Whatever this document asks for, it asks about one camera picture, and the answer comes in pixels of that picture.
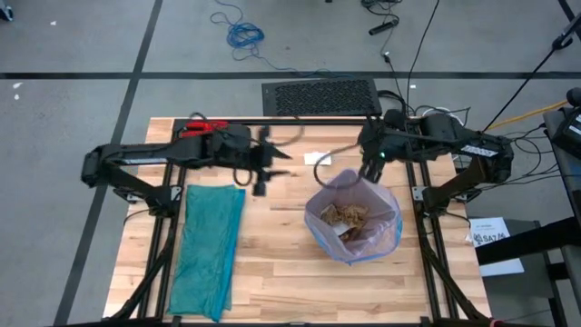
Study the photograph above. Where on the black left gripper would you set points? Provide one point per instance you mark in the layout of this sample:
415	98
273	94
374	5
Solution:
231	147

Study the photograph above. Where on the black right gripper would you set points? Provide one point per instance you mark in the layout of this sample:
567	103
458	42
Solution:
386	136

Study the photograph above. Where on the clear plastic trash bag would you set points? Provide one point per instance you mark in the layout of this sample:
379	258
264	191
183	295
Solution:
381	204

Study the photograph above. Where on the torn white paper sheet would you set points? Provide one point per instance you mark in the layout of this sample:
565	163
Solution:
313	159

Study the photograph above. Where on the small white paper scrap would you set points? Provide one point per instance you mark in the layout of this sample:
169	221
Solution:
341	228

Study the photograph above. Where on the teal cloth bag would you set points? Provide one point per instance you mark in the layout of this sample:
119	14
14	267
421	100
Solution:
204	254

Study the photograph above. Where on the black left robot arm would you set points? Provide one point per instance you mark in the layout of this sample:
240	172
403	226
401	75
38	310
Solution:
145	152

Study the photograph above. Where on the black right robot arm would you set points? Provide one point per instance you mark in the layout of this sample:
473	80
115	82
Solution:
454	136

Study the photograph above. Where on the black perforated metal case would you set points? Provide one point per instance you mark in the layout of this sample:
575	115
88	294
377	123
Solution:
318	97

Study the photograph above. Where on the red and black glove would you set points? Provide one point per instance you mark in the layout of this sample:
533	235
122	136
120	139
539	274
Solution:
199	126

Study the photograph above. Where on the white printed paper sign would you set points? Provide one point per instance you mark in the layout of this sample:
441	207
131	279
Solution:
488	229

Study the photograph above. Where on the black stand pole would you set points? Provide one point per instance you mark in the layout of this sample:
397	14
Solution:
522	87

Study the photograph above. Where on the black side beam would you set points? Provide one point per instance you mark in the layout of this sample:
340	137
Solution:
535	240

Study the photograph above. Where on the grey side cabinet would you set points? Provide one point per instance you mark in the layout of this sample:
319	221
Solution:
522	295

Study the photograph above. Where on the black desk device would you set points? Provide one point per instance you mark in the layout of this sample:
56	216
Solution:
569	131

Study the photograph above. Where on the grey side table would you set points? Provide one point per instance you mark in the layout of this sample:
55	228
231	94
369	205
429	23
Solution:
572	204

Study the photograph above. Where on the dark floor object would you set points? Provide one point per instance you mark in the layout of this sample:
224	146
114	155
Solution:
5	13

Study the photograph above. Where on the black metal table frame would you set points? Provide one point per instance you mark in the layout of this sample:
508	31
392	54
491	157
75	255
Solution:
327	121

